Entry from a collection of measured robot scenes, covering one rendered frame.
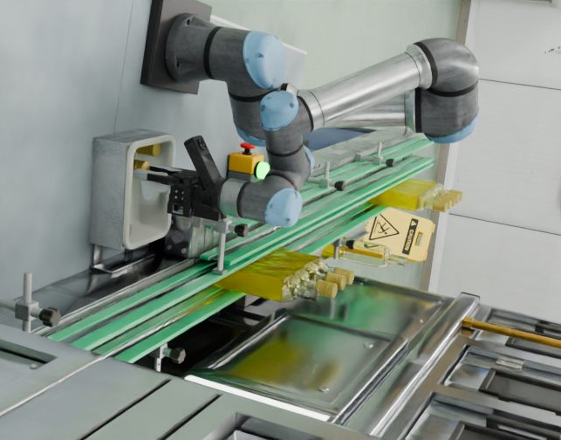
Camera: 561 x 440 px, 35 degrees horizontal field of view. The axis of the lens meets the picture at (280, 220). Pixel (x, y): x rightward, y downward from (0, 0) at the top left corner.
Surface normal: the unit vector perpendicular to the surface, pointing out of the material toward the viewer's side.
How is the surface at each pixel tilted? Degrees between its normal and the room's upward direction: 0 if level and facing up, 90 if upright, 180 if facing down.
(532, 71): 90
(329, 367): 90
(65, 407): 90
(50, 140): 0
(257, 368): 90
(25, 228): 0
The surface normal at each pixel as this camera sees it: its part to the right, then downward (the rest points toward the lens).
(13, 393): 0.10, -0.96
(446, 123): -0.15, 0.69
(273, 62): 0.86, 0.11
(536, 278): -0.41, 0.19
